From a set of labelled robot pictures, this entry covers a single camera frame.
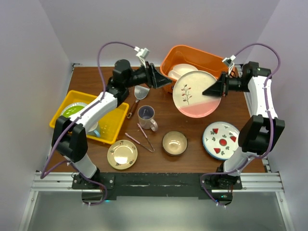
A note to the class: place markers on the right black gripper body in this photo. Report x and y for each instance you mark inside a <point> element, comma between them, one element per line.
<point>235,84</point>

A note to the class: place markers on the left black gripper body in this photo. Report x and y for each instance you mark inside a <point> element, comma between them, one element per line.
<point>143,76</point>

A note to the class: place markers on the white divided plate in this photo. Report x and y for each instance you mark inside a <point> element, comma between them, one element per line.
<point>179,70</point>

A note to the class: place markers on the cream and pink branch plate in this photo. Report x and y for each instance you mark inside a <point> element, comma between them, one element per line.
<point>188,94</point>

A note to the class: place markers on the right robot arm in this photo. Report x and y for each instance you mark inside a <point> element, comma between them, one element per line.
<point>261,132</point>

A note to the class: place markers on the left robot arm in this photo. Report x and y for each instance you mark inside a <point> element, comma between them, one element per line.
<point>69,136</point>

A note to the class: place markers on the orange plastic bin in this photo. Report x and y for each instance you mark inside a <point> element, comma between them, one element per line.
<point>182,54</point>

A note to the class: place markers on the lavender mug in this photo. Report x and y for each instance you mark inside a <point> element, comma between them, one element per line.
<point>146,118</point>

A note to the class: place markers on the watermelon pattern plate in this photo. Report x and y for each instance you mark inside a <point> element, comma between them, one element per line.
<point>220,140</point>

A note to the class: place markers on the yellow plastic tray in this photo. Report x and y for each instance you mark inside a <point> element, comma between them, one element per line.
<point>108,127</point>

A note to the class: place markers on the cream bowl with dark rim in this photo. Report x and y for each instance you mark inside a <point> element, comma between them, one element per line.
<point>174,143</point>

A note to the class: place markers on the small cream floral plate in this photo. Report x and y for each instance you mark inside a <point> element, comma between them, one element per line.
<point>122,155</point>

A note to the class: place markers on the green plate with grey rim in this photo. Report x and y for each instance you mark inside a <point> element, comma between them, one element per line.
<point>72,109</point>

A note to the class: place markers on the metal spatula with wooden handle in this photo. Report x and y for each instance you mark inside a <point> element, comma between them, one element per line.
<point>140,93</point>

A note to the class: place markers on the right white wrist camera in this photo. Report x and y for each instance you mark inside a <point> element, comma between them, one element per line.
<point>229,62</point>

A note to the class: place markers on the cream cup with blue handle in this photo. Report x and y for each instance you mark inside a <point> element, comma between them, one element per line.
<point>94,130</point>

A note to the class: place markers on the aluminium frame rail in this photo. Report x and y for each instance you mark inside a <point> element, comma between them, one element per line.
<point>259,206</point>

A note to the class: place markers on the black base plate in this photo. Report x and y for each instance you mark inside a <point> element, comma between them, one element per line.
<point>219,187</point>

